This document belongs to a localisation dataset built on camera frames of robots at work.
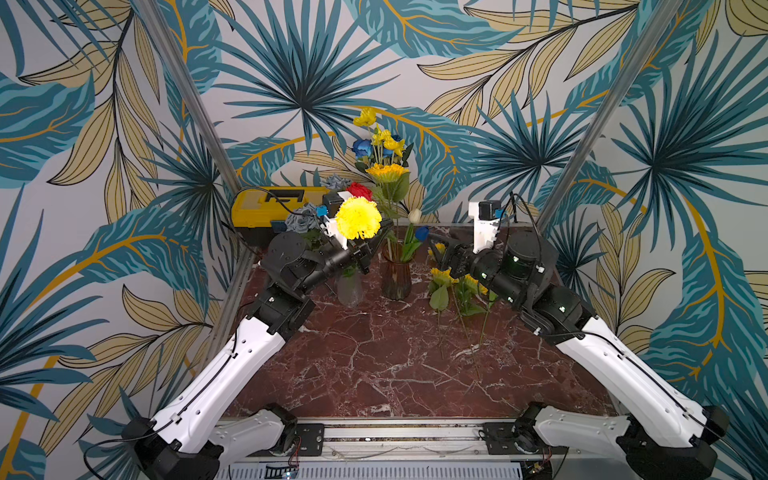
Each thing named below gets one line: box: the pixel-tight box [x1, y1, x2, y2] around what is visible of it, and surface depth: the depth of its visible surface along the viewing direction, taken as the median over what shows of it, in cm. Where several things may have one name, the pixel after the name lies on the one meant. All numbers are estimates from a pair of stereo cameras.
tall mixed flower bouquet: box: [351, 108, 429, 262], surface depth 76 cm
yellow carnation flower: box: [335, 197, 383, 240], surface depth 46 cm
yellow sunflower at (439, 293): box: [428, 268, 460, 361], surface depth 97 cm
